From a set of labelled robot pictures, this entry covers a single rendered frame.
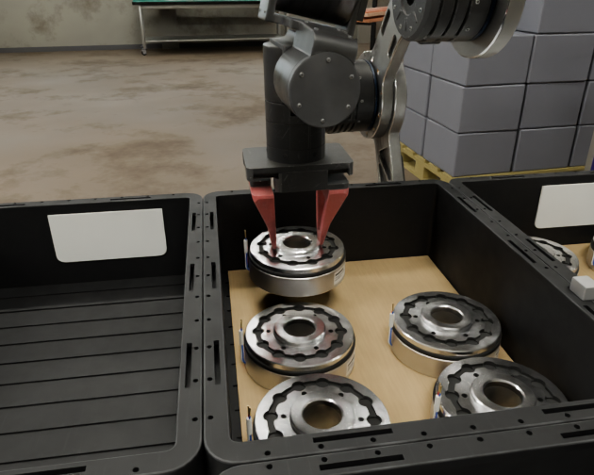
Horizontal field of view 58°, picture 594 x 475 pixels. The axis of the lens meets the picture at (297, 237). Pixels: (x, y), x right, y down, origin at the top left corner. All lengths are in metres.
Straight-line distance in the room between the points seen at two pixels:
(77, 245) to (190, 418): 0.38
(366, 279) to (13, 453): 0.40
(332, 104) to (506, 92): 2.78
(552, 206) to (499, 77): 2.40
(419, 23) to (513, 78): 2.30
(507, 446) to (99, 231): 0.49
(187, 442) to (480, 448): 0.16
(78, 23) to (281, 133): 10.18
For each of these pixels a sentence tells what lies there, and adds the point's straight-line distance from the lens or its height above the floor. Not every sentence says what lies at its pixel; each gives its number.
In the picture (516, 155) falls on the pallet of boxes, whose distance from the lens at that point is 3.34.
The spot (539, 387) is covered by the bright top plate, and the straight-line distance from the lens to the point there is 0.49.
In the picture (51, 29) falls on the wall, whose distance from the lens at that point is 10.71.
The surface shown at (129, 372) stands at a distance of 0.53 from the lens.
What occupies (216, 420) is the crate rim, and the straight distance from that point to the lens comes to 0.32.
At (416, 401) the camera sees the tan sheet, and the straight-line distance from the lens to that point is 0.49.
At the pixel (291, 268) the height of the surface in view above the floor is 0.90.
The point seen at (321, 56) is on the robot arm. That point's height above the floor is 1.11.
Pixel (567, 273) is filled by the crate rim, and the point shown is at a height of 0.93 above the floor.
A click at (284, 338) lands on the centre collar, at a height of 0.87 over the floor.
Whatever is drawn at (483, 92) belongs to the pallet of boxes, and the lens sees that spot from 3.11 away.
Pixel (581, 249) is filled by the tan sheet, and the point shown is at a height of 0.83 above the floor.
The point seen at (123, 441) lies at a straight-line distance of 0.47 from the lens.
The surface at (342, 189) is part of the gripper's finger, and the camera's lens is 0.52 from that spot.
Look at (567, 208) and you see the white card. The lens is 0.79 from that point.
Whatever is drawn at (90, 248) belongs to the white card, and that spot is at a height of 0.87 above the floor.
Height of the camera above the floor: 1.16
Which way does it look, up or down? 26 degrees down
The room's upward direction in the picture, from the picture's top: straight up
